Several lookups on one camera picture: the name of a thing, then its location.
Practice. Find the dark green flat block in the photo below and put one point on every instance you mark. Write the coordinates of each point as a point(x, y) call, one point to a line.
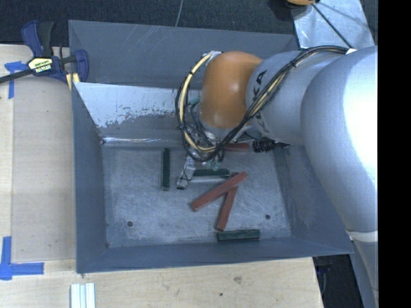
point(238, 235)
point(212, 172)
point(165, 168)

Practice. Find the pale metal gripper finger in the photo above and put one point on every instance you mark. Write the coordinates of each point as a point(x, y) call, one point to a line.
point(189, 167)
point(181, 183)

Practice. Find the grey metal bin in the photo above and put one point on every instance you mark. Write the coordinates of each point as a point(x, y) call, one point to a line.
point(144, 204)

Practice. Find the black cylinder on white bracket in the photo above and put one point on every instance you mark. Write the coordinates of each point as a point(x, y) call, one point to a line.
point(264, 146)

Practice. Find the pale wood board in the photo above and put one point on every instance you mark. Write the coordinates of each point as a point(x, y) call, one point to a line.
point(41, 172)

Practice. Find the red-brown flat block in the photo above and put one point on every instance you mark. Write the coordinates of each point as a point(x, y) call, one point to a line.
point(238, 146)
point(218, 192)
point(226, 210)

